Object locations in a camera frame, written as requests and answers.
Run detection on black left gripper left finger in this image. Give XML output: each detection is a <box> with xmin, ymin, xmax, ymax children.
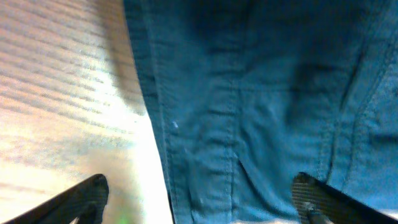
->
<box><xmin>4</xmin><ymin>174</ymin><xmax>109</xmax><ymax>224</ymax></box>

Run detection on navy blue shorts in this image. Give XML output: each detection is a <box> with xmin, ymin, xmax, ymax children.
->
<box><xmin>124</xmin><ymin>0</ymin><xmax>397</xmax><ymax>223</ymax></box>

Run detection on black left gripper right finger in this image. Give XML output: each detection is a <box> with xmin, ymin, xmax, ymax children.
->
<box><xmin>292</xmin><ymin>172</ymin><xmax>397</xmax><ymax>224</ymax></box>

